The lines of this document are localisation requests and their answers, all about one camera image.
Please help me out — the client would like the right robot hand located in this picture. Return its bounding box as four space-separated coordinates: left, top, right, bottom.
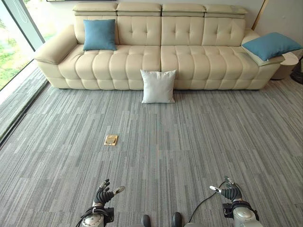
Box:
209 175 243 203

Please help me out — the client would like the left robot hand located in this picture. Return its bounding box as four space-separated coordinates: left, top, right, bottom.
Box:
92 178 125 205

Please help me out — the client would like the cream tufted leather sofa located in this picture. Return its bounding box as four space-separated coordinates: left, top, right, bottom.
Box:
34 2 285 91

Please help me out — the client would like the brass floor socket plate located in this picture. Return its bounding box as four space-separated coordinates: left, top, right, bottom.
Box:
104 134 118 146

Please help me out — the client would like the right dark robot foot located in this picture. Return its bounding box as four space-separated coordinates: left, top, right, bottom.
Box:
172 211 182 227

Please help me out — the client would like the white square cushion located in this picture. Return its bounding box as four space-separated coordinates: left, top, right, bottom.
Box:
140 69 178 104

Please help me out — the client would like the black fan base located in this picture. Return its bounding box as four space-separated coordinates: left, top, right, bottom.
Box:
290 63 303 86

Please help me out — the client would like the round beige side table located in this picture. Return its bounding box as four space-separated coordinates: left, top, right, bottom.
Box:
271 53 299 80

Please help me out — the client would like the blue square cushion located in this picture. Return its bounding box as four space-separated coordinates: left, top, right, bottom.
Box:
82 19 117 52
241 32 303 62

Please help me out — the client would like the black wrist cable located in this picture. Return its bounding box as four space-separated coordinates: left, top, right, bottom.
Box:
189 181 225 222

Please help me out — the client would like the gold leaning frame strip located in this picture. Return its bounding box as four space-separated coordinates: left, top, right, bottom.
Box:
251 0 269 31

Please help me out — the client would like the dark window frame post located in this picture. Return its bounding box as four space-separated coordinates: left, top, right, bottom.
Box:
2 0 45 52

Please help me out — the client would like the dark picture frame edge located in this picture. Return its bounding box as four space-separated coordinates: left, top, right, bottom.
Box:
46 0 118 3

